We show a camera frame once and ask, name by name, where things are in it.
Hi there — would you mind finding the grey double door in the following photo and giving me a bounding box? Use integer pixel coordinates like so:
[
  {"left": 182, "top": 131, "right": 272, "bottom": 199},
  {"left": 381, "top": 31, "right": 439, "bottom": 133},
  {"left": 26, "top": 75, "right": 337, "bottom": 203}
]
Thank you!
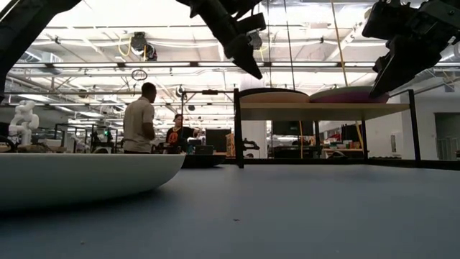
[{"left": 433, "top": 112, "right": 460, "bottom": 161}]

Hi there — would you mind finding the yellow hanging strap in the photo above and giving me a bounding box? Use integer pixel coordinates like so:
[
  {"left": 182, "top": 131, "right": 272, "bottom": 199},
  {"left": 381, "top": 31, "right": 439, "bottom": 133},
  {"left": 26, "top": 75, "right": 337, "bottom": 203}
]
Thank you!
[{"left": 329, "top": 0, "right": 364, "bottom": 149}]

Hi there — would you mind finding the black round plate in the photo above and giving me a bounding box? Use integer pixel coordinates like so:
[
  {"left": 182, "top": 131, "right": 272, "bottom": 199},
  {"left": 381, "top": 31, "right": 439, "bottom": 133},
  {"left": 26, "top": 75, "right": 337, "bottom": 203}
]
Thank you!
[{"left": 181, "top": 153, "right": 228, "bottom": 169}]

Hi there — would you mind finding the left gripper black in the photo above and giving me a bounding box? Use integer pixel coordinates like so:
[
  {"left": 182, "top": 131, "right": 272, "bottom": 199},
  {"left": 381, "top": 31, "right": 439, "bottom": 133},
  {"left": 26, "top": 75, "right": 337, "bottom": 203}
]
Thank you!
[{"left": 190, "top": 0, "right": 267, "bottom": 81}]

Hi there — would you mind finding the grey horizontal pipe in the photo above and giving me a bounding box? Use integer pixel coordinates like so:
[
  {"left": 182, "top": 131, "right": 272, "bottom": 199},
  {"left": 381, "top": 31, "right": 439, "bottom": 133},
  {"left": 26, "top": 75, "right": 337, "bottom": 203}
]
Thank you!
[{"left": 0, "top": 90, "right": 144, "bottom": 96}]

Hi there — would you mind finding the dark hanging cable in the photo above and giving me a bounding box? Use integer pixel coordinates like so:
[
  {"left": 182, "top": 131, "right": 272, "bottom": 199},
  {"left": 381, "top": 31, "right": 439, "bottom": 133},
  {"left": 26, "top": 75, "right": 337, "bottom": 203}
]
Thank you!
[
  {"left": 282, "top": 0, "right": 296, "bottom": 90},
  {"left": 266, "top": 0, "right": 273, "bottom": 89}
]

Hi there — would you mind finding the white round plate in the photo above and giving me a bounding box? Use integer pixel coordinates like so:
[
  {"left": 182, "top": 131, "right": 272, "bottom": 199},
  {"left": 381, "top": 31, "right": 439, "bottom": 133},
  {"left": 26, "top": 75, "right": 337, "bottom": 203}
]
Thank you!
[{"left": 0, "top": 153, "right": 186, "bottom": 212}]

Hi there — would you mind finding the purple round plate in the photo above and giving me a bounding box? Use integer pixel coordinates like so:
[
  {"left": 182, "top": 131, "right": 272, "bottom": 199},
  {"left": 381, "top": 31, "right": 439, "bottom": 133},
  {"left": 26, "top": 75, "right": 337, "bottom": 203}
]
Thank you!
[{"left": 310, "top": 89, "right": 391, "bottom": 104}]

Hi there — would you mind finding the black workstation frame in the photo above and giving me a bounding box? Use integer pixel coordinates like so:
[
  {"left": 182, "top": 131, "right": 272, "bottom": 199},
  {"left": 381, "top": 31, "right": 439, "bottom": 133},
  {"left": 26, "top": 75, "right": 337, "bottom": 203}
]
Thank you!
[{"left": 53, "top": 124, "right": 119, "bottom": 154}]

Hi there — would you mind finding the orange brown box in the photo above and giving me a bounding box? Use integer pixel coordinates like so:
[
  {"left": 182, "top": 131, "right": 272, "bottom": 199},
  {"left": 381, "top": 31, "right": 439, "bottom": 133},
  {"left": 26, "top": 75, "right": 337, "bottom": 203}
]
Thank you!
[{"left": 225, "top": 133, "right": 236, "bottom": 158}]

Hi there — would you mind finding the black overhead camera stand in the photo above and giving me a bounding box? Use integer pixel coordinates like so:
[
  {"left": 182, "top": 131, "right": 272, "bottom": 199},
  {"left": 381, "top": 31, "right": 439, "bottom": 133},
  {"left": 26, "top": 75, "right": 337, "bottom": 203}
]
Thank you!
[{"left": 180, "top": 89, "right": 235, "bottom": 147}]

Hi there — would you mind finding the pink round plate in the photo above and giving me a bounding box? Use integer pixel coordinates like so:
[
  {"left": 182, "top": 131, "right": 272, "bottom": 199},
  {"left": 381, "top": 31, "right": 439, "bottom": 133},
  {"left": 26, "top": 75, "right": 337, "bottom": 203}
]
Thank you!
[{"left": 239, "top": 91, "right": 310, "bottom": 104}]

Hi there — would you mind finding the black equipment cabinet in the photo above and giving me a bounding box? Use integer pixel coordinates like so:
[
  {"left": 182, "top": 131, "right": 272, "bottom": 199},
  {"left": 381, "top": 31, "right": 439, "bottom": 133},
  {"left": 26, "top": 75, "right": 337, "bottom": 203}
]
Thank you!
[{"left": 205, "top": 128, "right": 232, "bottom": 153}]

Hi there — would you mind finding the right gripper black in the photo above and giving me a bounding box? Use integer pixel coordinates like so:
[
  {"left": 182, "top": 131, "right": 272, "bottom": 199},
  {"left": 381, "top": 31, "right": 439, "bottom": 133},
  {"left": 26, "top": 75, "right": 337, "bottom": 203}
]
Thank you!
[{"left": 362, "top": 0, "right": 460, "bottom": 98}]

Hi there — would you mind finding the black table frame rail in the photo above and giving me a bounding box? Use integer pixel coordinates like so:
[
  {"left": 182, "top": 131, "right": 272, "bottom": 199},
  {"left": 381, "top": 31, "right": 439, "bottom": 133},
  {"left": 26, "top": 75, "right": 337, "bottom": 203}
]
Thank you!
[{"left": 222, "top": 157, "right": 460, "bottom": 171}]

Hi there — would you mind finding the white building column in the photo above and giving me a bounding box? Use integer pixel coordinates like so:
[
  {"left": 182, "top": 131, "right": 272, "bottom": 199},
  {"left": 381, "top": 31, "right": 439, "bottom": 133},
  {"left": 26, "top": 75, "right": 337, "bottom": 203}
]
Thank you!
[{"left": 239, "top": 73, "right": 268, "bottom": 159}]

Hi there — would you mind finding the dark computer monitor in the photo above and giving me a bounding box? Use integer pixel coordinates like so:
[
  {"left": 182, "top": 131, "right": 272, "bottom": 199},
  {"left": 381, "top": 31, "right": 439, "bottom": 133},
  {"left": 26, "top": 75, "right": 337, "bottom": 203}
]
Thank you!
[{"left": 272, "top": 121, "right": 315, "bottom": 137}]

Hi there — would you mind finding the cluttered wooden desk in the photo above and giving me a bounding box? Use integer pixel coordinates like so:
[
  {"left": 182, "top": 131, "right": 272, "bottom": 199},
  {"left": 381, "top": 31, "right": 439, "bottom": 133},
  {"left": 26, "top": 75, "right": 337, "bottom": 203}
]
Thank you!
[{"left": 321, "top": 138, "right": 364, "bottom": 153}]

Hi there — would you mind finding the wooden shelf with black legs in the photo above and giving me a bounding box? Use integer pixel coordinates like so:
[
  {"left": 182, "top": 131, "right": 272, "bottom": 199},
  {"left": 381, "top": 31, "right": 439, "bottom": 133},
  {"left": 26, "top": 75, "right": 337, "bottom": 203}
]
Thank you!
[{"left": 233, "top": 88, "right": 422, "bottom": 170}]

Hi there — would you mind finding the person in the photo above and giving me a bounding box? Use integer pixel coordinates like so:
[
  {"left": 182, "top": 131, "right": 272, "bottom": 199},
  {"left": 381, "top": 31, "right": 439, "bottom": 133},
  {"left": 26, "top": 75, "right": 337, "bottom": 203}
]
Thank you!
[
  {"left": 123, "top": 82, "right": 158, "bottom": 155},
  {"left": 165, "top": 113, "right": 201, "bottom": 154}
]

